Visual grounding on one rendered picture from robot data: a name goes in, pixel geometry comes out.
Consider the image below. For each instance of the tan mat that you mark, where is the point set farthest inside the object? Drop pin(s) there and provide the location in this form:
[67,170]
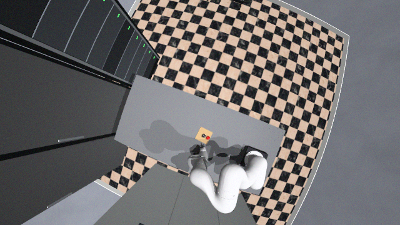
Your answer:
[201,132]

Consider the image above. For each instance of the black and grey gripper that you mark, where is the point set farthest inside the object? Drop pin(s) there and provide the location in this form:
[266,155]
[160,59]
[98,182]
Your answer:
[202,148]

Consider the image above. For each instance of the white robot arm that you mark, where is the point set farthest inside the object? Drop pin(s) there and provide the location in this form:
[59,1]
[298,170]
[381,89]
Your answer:
[232,178]

